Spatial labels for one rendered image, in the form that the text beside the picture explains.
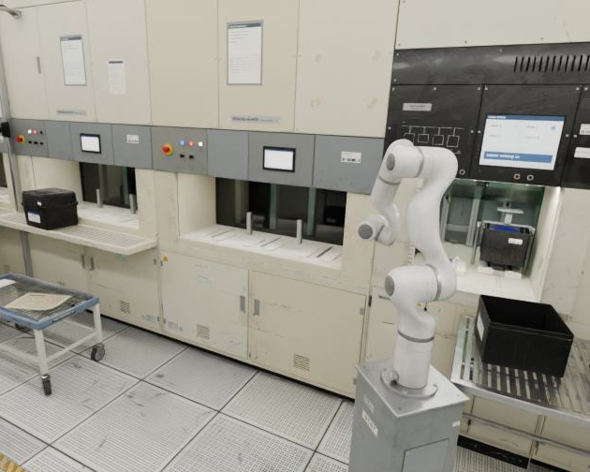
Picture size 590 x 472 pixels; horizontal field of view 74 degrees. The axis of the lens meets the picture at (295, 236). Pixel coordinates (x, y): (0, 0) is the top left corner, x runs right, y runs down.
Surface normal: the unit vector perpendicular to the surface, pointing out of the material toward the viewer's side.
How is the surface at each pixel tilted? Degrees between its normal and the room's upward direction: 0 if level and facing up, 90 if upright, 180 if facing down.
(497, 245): 90
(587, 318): 90
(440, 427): 90
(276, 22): 90
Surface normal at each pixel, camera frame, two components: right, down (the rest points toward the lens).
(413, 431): 0.33, 0.27
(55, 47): -0.43, 0.22
